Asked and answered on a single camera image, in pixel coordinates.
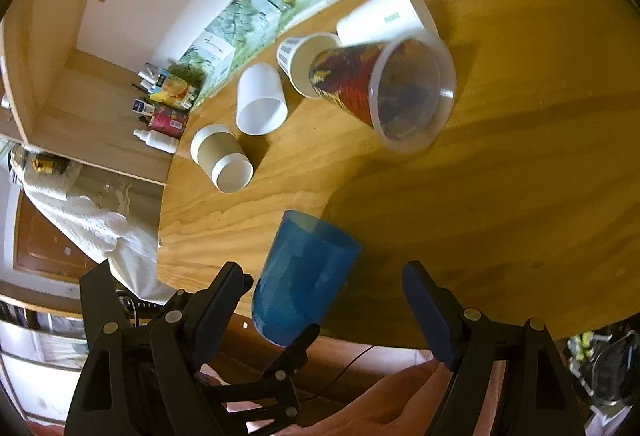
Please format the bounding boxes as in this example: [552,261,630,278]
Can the person's left hand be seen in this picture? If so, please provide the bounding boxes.
[277,360,453,436]

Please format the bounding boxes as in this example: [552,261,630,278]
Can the black bag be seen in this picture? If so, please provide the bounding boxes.
[565,323,640,419]

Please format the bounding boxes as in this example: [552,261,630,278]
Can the yellow snack packet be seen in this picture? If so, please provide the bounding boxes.
[149,70,199,110]

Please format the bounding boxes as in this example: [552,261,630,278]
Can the blue plastic cup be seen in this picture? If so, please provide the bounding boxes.
[251,209,362,348]

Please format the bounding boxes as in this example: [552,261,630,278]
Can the thin black cable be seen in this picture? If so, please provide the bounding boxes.
[299,344,377,403]

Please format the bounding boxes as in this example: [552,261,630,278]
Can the brown wooden door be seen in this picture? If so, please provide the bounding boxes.
[12,190,112,284]

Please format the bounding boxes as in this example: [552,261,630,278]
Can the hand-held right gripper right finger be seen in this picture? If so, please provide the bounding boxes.
[402,260,587,436]

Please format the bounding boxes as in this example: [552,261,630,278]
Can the white plastic bottle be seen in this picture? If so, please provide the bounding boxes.
[132,128,180,155]

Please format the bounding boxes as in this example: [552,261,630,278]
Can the red snack packet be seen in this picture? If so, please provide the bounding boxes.
[148,106,190,135]

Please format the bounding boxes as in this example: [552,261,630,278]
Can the paper cup with brown sleeve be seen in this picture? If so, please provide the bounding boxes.
[189,123,254,195]

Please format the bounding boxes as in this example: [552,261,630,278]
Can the yellow black tin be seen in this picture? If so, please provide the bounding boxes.
[29,153,67,175]

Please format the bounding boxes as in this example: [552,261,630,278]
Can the clear cup with red print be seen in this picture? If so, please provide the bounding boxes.
[308,31,457,154]

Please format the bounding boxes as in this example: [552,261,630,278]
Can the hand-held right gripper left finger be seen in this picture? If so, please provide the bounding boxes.
[65,261,252,436]

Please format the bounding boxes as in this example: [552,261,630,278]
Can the white cloth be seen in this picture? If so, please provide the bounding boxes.
[9,155,175,303]

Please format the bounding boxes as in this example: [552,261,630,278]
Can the blue striped paper cup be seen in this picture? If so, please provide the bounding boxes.
[276,32,342,100]

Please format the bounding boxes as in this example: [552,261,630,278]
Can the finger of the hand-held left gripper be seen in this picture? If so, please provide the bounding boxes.
[202,323,322,434]

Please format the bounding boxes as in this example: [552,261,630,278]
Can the plain white paper cup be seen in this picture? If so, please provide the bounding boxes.
[235,64,289,136]

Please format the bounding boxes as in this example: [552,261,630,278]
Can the white paper cup green label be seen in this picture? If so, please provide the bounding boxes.
[335,0,441,48]

